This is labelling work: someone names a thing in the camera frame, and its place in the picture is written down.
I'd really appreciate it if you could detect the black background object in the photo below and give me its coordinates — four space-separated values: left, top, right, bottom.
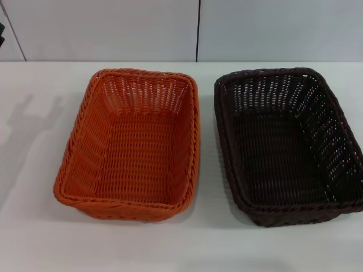
0 14 6 48

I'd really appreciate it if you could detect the orange woven plastic basket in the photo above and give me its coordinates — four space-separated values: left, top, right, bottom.
53 67 202 224

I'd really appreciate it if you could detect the dark brown woven basket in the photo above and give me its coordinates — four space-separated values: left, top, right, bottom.
213 67 363 227

